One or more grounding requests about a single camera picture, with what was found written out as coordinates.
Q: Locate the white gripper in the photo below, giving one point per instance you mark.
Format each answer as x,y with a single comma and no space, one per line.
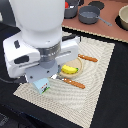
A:
23,59

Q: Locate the small blue milk carton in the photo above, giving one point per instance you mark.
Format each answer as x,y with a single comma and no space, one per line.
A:
41,85

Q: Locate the yellow toy banana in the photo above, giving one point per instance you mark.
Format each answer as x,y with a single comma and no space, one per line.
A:
69,70

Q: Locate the red toy tomato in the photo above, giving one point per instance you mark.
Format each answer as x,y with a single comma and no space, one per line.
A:
66,5

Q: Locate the grey two-handled pot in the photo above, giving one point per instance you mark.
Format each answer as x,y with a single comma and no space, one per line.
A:
71,12

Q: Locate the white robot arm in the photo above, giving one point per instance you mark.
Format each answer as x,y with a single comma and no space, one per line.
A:
39,21

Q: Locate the round wooden plate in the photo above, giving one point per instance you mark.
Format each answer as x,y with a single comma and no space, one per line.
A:
77,63

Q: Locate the beige woven placemat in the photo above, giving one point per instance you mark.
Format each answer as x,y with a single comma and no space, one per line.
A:
70,102

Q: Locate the dark grey saucepan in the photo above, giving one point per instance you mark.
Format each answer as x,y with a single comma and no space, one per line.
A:
90,15

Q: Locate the pink toy stove board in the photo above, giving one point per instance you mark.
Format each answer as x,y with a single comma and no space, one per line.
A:
108,13

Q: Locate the beige bowl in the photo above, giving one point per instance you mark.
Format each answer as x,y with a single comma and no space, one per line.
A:
123,14

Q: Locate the wooden handled toy knife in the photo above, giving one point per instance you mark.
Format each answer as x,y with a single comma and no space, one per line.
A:
87,58

